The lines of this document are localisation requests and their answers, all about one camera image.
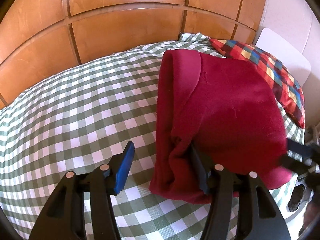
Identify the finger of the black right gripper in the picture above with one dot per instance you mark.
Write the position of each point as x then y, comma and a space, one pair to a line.
294, 165
298, 148

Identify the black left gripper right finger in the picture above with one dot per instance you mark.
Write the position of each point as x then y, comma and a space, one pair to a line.
258, 214

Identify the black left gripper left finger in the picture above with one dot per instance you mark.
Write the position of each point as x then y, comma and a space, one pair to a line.
85, 198

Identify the crimson red garment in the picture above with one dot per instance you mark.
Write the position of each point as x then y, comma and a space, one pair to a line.
223, 108

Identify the multicolour plaid pillow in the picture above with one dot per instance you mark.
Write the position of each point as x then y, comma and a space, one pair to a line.
285, 87

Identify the green white checkered bedspread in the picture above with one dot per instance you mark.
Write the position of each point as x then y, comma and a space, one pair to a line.
79, 119

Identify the white headboard panel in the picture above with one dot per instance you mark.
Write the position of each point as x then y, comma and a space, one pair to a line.
293, 60

